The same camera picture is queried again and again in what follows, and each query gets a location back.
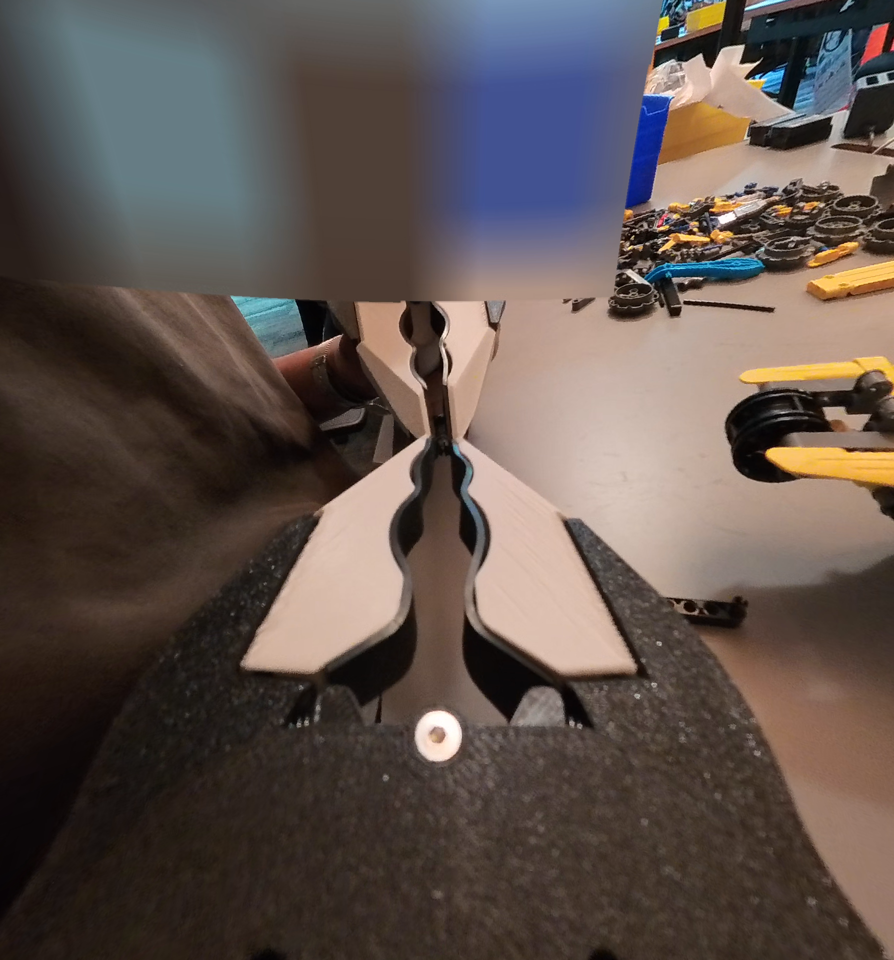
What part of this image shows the storage shelf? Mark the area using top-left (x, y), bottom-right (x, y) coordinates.
top-left (657, 0), bottom-right (894, 69)

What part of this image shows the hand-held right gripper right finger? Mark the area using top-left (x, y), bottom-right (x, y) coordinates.
top-left (445, 437), bottom-right (639, 708)

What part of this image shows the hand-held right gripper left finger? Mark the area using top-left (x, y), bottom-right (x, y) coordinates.
top-left (240, 435), bottom-right (438, 708)

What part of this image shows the black stand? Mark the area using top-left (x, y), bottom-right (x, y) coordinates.
top-left (840, 63), bottom-right (894, 140)

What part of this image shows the blue plastic bin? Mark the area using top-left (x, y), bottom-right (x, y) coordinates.
top-left (625, 93), bottom-right (673, 210)

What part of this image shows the person's left hand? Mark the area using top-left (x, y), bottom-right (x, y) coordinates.
top-left (308, 336), bottom-right (379, 412)

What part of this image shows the yellow black toy brick vehicle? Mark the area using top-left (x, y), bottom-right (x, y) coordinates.
top-left (724, 356), bottom-right (894, 541)

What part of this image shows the person's left forearm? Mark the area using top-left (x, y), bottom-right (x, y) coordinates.
top-left (273, 348), bottom-right (313, 391)

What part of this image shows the cyan curved brick piece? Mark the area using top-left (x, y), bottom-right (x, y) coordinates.
top-left (644, 257), bottom-right (765, 285)

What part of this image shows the person's brown clothing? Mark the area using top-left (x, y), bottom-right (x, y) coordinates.
top-left (0, 273), bottom-right (388, 931)

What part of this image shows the white crumpled paper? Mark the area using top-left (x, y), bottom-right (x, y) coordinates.
top-left (664, 45), bottom-right (793, 121)

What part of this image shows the black rectangular box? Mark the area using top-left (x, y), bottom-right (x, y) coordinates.
top-left (747, 111), bottom-right (842, 147)

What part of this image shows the long black holed brick beam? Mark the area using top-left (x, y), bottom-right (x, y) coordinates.
top-left (664, 596), bottom-right (748, 627)

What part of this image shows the long yellow brick panel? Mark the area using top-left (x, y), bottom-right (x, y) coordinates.
top-left (807, 255), bottom-right (894, 301)

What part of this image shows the yellow storage box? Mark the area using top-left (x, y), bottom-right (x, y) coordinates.
top-left (657, 101), bottom-right (752, 165)

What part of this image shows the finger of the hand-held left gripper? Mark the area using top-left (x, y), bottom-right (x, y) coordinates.
top-left (426, 300), bottom-right (501, 438)
top-left (354, 300), bottom-right (433, 438)

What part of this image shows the pile of toy brick parts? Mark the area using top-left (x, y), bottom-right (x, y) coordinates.
top-left (619, 178), bottom-right (894, 275)

